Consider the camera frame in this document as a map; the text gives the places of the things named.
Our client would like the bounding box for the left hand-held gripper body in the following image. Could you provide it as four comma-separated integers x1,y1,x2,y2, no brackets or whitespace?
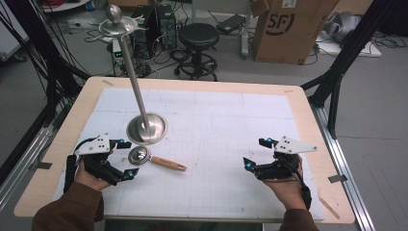
74,134,129,187

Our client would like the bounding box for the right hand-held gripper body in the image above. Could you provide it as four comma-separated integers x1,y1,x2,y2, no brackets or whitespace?
254,135,319,181

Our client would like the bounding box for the metal strainer with wooden handle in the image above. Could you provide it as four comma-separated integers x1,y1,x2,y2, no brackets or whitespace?
127,145,188,172

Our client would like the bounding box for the tall metal stand rack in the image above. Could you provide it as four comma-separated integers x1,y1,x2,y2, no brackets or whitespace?
98,4,168,145

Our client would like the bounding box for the person's left hand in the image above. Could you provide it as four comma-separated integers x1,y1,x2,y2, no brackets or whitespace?
74,150,114,193

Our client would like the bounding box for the person's right hand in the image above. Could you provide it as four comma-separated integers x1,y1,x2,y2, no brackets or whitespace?
261,154,308,212

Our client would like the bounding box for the white grid mat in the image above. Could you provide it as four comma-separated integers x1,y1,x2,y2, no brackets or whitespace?
52,87,325,222

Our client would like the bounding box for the thin wooden stick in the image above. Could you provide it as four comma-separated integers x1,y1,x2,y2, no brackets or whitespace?
318,195,341,220

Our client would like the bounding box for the small box with green light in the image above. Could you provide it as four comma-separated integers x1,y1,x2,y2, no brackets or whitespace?
112,39,125,65

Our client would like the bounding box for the large cardboard box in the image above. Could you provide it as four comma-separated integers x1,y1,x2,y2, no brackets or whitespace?
251,0,341,65

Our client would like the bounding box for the white stand pole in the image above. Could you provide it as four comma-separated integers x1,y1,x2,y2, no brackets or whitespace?
240,0,255,61

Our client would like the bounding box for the black computer tower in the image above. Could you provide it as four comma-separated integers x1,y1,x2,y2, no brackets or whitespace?
156,3,178,51
130,4,161,61

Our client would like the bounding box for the flat black device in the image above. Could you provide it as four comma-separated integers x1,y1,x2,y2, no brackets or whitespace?
216,13,246,35

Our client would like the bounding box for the black round stool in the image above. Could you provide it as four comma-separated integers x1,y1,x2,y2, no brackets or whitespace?
173,22,220,82

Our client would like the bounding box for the grey rounded device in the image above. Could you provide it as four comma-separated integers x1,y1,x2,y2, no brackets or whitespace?
321,12,363,43

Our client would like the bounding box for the black wrist strap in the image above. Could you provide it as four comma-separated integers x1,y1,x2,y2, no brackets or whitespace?
63,153,79,194
299,184,313,212

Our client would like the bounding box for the aluminium rail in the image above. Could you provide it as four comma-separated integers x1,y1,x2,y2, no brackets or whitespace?
0,124,56,210
310,104,376,231

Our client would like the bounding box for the black metal frame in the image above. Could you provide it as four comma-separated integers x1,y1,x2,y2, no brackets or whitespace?
301,0,408,140
0,0,91,124

